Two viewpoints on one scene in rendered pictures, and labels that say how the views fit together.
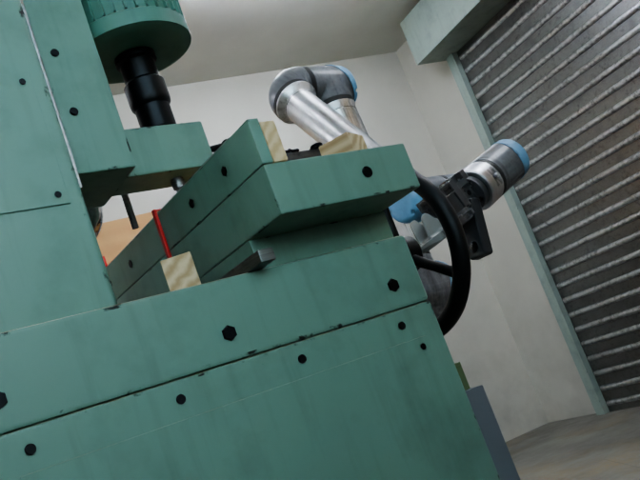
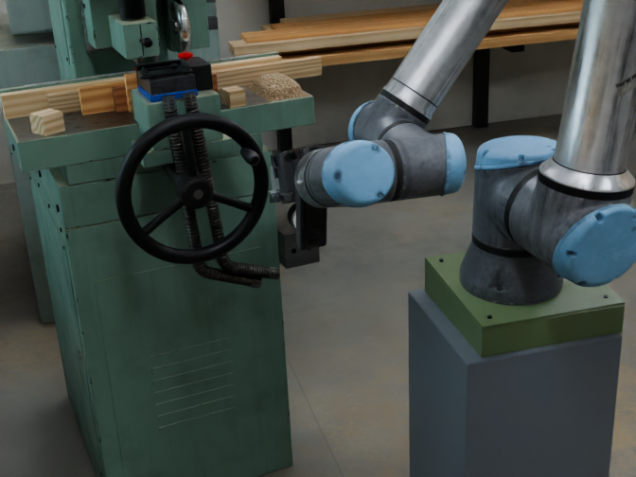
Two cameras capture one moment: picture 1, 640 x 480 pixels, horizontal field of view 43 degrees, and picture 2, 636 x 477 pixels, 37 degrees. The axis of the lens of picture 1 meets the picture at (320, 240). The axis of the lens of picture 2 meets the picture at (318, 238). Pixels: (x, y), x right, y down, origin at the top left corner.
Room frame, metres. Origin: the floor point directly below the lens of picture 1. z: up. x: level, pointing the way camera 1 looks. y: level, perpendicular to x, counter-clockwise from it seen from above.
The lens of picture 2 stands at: (1.93, -1.65, 1.41)
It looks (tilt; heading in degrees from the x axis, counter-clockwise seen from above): 23 degrees down; 104
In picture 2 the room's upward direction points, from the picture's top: 3 degrees counter-clockwise
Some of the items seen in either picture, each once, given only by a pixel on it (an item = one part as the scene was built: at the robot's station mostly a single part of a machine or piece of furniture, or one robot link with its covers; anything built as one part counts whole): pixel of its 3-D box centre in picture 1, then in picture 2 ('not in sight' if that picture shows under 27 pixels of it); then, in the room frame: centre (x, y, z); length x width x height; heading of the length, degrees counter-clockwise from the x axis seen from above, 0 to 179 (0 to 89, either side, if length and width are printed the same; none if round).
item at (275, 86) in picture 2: not in sight; (276, 82); (1.38, 0.25, 0.92); 0.14 x 0.09 x 0.04; 126
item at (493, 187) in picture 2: not in sight; (519, 189); (1.89, -0.03, 0.80); 0.17 x 0.15 x 0.18; 125
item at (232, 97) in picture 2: not in sight; (233, 97); (1.32, 0.14, 0.92); 0.04 x 0.04 x 0.03; 42
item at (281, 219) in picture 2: not in sight; (292, 238); (1.41, 0.20, 0.58); 0.12 x 0.08 x 0.08; 126
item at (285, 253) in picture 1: (253, 288); (154, 144); (1.15, 0.11, 0.82); 0.40 x 0.21 x 0.04; 36
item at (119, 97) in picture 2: not in sight; (166, 92); (1.17, 0.14, 0.92); 0.22 x 0.02 x 0.05; 36
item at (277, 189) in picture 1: (264, 253); (167, 125); (1.19, 0.08, 0.87); 0.61 x 0.30 x 0.06; 36
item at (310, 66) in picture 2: not in sight; (191, 83); (1.20, 0.22, 0.92); 0.60 x 0.02 x 0.04; 36
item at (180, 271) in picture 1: (182, 277); not in sight; (0.90, 0.16, 0.82); 0.04 x 0.03 x 0.04; 9
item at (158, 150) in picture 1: (157, 163); (134, 38); (1.10, 0.18, 1.03); 0.14 x 0.07 x 0.09; 126
